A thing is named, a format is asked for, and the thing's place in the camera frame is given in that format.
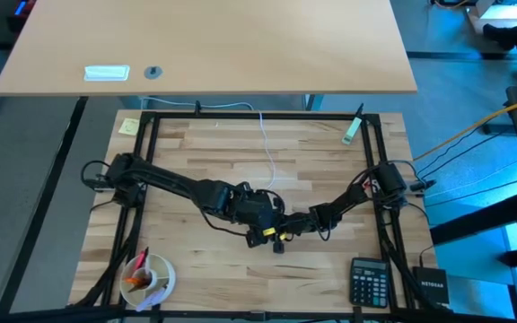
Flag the orange-handled scissors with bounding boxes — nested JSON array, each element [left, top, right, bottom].
[[123, 275, 153, 289]]

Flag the person's foot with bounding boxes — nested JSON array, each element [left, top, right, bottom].
[[482, 16, 517, 52]]

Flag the yellow sticky note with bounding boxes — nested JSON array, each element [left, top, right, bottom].
[[118, 117, 141, 137]]

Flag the black metal frame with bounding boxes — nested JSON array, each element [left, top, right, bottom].
[[0, 96, 457, 323]]

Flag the yellow cable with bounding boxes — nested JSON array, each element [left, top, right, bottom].
[[413, 94, 517, 162]]

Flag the black floor cable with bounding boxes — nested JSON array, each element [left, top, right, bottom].
[[415, 132, 504, 177]]

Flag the green marker with black cap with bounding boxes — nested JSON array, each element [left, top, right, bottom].
[[341, 103, 365, 146]]

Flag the pink pen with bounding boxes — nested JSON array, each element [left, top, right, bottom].
[[133, 246, 150, 272]]

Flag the black Netgear network switch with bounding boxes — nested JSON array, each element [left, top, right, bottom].
[[411, 266, 451, 307]]

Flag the black cable bundle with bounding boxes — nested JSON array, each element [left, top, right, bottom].
[[66, 204, 146, 310], [374, 205, 425, 310]]

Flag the white box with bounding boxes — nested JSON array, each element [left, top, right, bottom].
[[466, 0, 517, 36]]

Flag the black desk calculator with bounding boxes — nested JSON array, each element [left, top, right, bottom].
[[348, 257, 390, 310]]

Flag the white round desk organizer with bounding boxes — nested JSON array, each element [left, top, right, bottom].
[[118, 252, 178, 309]]

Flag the white lamp cable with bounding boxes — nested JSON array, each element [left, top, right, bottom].
[[140, 95, 278, 191]]

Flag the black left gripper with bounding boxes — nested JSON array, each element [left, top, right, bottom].
[[229, 180, 287, 249]]

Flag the beige desk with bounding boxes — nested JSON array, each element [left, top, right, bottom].
[[0, 0, 419, 97]]

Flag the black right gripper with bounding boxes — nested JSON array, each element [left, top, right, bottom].
[[272, 210, 328, 256]]

